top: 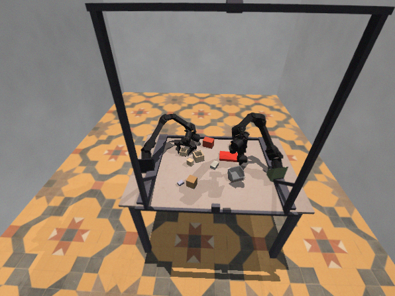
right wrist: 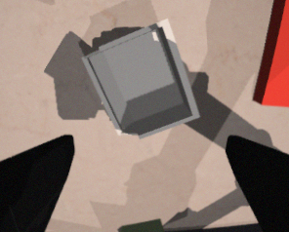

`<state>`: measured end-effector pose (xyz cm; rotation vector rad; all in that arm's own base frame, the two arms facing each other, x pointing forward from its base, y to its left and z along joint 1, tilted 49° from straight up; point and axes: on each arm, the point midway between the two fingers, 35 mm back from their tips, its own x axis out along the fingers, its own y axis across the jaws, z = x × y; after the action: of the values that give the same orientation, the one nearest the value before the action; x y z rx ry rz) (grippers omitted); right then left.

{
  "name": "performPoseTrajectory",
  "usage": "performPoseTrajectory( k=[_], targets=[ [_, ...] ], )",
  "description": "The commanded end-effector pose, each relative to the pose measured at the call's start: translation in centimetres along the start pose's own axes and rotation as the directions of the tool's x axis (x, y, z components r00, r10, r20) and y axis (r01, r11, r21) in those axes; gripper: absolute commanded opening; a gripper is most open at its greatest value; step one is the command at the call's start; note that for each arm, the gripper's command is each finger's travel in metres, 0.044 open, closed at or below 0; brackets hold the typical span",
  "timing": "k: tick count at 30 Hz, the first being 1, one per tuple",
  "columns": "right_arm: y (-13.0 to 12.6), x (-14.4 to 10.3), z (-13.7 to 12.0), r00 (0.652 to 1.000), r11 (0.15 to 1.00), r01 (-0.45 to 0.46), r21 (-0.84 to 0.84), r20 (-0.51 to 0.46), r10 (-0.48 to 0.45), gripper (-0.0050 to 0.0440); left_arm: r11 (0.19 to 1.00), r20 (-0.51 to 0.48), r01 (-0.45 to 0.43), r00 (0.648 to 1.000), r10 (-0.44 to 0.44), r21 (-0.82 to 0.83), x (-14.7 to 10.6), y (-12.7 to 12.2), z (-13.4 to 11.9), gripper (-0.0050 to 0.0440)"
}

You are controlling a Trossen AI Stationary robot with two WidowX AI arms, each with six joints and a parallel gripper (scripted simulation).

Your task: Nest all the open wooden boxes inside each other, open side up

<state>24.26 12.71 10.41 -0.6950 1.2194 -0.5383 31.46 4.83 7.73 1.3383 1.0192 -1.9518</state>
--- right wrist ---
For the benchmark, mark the red flat block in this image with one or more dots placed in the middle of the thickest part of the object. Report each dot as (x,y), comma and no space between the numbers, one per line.
(273,81)

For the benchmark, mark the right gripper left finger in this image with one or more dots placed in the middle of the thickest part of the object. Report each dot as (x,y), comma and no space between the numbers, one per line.
(31,183)

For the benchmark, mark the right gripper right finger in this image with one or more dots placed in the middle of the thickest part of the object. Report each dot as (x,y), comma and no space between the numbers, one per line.
(263,176)

